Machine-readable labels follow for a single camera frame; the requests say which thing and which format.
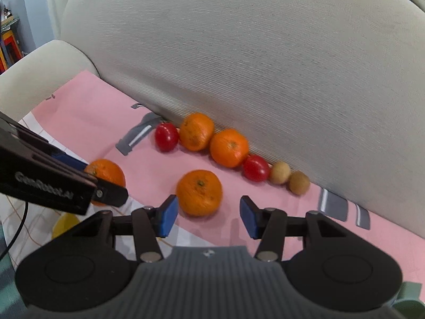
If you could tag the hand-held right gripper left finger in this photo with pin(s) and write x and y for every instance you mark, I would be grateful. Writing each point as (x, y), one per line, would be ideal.
(168, 217)

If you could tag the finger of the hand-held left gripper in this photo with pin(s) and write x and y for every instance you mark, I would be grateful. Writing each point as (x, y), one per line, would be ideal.
(111, 194)
(71, 162)

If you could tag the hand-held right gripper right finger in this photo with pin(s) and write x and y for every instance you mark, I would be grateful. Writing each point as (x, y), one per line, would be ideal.
(249, 217)

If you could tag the orange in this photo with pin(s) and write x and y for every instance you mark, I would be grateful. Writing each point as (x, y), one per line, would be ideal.
(199, 192)
(229, 148)
(111, 172)
(196, 131)

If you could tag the brown longan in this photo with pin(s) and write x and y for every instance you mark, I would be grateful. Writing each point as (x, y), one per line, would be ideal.
(298, 182)
(280, 172)

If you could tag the red cherry tomato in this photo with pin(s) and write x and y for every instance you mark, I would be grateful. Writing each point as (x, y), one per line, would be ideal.
(167, 137)
(255, 168)

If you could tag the yellow lemon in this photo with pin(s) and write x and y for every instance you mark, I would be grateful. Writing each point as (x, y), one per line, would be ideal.
(66, 224)

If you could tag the pink printed blanket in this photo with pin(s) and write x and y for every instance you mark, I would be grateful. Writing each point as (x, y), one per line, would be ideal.
(99, 113)

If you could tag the teal striped cloth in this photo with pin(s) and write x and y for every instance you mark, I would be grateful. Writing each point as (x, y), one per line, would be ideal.
(8, 289)

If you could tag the colourful shelf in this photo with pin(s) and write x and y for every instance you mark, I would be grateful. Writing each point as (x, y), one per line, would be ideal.
(10, 45)

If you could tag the beige sofa backrest cushion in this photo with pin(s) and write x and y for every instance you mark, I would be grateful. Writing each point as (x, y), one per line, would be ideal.
(265, 56)

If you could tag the green cup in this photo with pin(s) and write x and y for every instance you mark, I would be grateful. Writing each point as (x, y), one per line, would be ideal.
(413, 292)

